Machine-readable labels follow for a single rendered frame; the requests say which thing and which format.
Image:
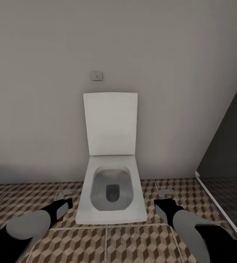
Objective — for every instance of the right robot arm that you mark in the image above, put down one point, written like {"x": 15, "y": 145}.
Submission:
{"x": 206, "y": 240}

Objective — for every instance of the shower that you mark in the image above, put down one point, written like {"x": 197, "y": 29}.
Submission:
{"x": 217, "y": 204}

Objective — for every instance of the hook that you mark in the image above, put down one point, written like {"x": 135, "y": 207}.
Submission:
{"x": 96, "y": 75}

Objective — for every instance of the toilet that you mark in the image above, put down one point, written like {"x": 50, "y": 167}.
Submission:
{"x": 112, "y": 192}

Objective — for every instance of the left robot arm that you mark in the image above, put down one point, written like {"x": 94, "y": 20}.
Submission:
{"x": 21, "y": 233}

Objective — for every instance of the door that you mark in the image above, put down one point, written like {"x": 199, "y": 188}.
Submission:
{"x": 218, "y": 168}

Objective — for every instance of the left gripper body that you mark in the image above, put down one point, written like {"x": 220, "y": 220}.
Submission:
{"x": 70, "y": 203}

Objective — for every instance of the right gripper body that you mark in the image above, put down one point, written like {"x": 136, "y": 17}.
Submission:
{"x": 170, "y": 200}

